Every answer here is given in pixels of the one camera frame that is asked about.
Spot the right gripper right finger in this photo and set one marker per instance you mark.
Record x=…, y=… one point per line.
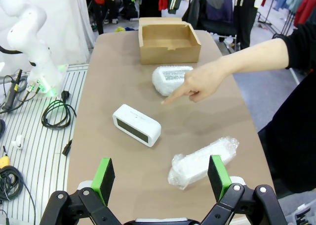
x=219, y=180

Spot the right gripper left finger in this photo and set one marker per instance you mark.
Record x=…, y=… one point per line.
x=103, y=183

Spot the loosely bubble-wrapped white clock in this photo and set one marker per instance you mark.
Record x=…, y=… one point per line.
x=195, y=165

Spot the unwrapped white digital clock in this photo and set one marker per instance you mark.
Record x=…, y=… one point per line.
x=138, y=121

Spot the tightly bubble-wrapped white clock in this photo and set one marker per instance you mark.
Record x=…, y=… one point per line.
x=160, y=84

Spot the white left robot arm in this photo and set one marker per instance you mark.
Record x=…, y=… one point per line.
x=27, y=37

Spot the person right forearm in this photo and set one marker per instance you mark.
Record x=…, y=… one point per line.
x=259, y=54

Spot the person right hand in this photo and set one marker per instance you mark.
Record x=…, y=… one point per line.
x=205, y=79

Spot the dark green striped jacket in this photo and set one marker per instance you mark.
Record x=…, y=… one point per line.
x=176, y=0

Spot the small black plug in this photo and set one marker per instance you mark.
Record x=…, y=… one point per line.
x=66, y=149

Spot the black office chair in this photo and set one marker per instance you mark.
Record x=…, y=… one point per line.
x=214, y=24

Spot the white slatted robot platform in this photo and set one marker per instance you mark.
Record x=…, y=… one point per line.
x=44, y=160

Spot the brown cardboard box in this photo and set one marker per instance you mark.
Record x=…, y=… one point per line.
x=170, y=54

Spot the white fabric curtain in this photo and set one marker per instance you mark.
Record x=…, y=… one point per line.
x=71, y=24

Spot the black white-striped trousers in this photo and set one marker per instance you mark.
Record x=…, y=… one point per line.
x=244, y=17

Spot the small white plastic part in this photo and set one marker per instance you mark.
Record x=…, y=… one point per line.
x=18, y=142

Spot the yellow connector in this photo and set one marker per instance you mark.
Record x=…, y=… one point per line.
x=4, y=162

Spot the person in black sweater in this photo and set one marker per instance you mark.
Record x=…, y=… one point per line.
x=296, y=111

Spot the black handheld tool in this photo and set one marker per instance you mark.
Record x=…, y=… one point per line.
x=11, y=96

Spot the red hanging sweater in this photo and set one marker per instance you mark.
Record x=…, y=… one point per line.
x=307, y=10

